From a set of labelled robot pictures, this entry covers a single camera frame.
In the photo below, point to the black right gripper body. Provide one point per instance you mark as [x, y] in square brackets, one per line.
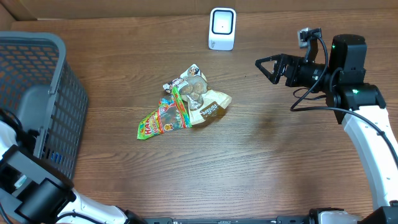
[302, 72]

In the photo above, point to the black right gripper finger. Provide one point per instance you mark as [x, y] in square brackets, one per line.
[281, 59]
[275, 75]

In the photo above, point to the dried mushroom snack bag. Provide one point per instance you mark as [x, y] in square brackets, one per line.
[203, 102]

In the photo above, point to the green Haribo gummy bag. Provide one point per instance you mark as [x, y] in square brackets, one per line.
[171, 115]

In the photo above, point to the blue Oreo cookie pack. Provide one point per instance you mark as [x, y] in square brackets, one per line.
[56, 157]

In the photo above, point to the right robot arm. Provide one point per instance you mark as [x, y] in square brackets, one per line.
[358, 106]

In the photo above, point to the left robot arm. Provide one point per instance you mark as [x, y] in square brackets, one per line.
[34, 192]

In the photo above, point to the white barcode scanner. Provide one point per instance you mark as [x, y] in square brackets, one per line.
[222, 29]

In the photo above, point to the grey plastic mesh basket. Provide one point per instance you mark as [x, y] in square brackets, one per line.
[41, 90]

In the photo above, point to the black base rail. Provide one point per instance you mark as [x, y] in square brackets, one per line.
[224, 220]

